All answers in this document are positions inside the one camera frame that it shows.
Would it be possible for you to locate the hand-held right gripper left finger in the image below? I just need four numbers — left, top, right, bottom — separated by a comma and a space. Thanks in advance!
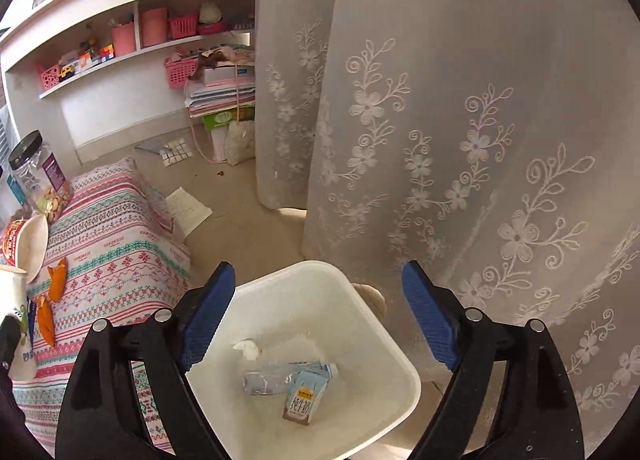
55, 261, 236, 460

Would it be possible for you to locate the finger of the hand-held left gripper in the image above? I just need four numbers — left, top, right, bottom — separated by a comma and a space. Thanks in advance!
0, 315, 23, 386

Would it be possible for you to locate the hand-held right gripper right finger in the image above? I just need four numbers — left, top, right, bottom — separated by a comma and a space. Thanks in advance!
401, 260, 586, 460

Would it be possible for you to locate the white paper cup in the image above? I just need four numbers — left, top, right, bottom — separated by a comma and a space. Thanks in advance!
0, 265, 38, 381

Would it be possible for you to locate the white plastic trash bin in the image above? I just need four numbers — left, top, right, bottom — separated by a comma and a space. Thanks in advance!
185, 260, 422, 451

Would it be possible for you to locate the orange peel piece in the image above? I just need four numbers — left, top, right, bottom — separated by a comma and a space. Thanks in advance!
37, 296, 56, 347
46, 257, 68, 301

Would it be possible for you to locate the crumpled white tissue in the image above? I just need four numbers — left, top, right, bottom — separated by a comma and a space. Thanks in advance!
232, 338, 263, 361

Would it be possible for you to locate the beige plush slipper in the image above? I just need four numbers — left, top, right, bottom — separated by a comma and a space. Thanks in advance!
352, 283, 386, 325

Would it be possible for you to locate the clear plastic bottle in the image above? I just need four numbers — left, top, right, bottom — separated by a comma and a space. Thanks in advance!
243, 362, 301, 397

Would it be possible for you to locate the red instant noodle cup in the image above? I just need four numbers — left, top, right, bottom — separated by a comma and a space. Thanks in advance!
0, 215, 49, 283

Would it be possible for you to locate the white paper sheet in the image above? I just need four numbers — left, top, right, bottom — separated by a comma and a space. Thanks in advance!
165, 187, 213, 235

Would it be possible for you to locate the blue milk carton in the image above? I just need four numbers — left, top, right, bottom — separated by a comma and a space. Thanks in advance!
282, 362, 339, 426

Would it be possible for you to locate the patterned tablecloth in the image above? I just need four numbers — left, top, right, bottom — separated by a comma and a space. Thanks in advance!
0, 157, 193, 460

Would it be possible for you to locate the clear jar with light nuts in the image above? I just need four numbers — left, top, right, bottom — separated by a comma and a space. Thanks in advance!
7, 130, 73, 223

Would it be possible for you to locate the white grid tile sheet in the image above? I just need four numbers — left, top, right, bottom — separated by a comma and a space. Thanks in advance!
159, 139, 194, 168

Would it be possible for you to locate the white plastic bag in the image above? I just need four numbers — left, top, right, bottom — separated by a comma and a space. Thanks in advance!
225, 121, 256, 165

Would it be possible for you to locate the green cardboard box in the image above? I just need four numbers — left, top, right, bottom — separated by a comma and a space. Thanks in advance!
202, 108, 256, 131

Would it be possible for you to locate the stack of papers and books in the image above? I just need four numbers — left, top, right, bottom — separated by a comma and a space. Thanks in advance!
185, 64, 257, 115

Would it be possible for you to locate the white embroidered lace curtain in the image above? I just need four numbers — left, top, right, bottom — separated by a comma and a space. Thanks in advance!
255, 0, 640, 441

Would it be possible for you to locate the pink slotted basket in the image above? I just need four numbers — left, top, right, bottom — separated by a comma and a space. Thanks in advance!
168, 16, 200, 40
165, 57, 198, 89

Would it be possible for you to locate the small pink lattice basket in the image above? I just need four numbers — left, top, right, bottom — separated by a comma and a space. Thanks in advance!
36, 64, 62, 90

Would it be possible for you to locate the pink storage bin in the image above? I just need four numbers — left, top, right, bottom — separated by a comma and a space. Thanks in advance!
140, 7, 169, 48
111, 22, 136, 58

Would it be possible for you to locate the cream round hat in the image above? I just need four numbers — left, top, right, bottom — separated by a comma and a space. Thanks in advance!
199, 0, 224, 24

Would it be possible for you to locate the white wall shelf unit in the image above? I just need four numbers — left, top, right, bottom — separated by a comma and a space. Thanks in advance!
0, 0, 258, 165

